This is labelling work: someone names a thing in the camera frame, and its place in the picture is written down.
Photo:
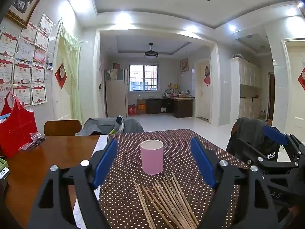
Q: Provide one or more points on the brown polka-dot table mat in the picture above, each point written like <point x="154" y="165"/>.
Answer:
<point x="181" y="148"/>

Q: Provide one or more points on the barred window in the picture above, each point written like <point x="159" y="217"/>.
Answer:
<point x="144" y="78"/>

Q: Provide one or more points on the small white device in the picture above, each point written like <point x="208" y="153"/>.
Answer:
<point x="4" y="173"/>

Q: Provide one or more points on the group of award certificates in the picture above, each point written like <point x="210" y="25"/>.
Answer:
<point x="21" y="71"/>

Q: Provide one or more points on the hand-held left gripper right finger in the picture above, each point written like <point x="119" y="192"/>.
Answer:
<point x="202" y="161"/>

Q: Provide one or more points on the pale green curtain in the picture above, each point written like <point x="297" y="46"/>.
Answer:
<point x="73" y="95"/>

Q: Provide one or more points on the red gift bag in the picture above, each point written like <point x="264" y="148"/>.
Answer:
<point x="19" y="128"/>

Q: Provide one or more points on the pink cup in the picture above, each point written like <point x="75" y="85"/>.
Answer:
<point x="152" y="159"/>

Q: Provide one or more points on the red hanging tassel decoration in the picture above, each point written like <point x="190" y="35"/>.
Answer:
<point x="207" y="80"/>

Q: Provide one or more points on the brown wooden chair back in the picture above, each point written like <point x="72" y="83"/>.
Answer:
<point x="62" y="127"/>

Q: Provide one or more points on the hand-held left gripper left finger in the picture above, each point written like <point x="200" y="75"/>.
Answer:
<point x="106" y="162"/>

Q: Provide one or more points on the brown door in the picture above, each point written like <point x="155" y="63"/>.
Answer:
<point x="271" y="95"/>

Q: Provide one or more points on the dark jacket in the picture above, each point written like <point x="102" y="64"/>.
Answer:
<point x="247" y="128"/>

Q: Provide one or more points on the red cardboard box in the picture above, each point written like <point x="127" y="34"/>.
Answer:
<point x="132" y="110"/>

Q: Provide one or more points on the assorted colourful clutter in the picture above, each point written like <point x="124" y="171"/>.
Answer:
<point x="176" y="91"/>

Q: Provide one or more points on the clear plastic packet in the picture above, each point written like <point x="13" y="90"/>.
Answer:
<point x="35" y="139"/>

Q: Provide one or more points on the pile of wooden chopsticks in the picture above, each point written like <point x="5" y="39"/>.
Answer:
<point x="176" y="210"/>

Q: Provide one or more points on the orange cardboard box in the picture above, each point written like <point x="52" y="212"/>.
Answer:
<point x="141" y="107"/>

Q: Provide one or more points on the gold-framed blossom picture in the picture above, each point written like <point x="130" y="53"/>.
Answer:
<point x="26" y="0"/>

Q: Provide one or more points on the small red picture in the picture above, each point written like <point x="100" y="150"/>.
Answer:
<point x="116" y="65"/>

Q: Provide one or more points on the white wall cabinets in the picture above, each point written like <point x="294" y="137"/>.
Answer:
<point x="247" y="71"/>

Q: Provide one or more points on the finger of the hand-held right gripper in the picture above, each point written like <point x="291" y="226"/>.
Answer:
<point x="274" y="165"/>
<point x="274" y="133"/>

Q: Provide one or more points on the ceiling fan lamp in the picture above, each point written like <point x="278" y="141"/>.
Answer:
<point x="150" y="55"/>

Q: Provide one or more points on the framed wall picture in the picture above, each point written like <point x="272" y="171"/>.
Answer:
<point x="184" y="64"/>

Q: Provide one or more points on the grey bag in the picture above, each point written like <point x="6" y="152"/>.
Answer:
<point x="239" y="56"/>

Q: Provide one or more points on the green box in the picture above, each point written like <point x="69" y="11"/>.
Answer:
<point x="2" y="163"/>

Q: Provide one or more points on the grey jacket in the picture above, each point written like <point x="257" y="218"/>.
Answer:
<point x="100" y="126"/>

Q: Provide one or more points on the white door with red decoration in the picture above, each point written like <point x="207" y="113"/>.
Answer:
<point x="293" y="105"/>

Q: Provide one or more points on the dark wooden desk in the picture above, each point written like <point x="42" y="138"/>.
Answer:
<point x="183" y="108"/>

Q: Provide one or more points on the red diamond paper decoration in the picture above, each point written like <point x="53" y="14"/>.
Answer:
<point x="61" y="75"/>

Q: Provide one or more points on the small photo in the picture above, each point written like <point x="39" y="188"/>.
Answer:
<point x="49" y="63"/>

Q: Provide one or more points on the beige refrigerator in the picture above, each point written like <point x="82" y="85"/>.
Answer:
<point x="116" y="95"/>

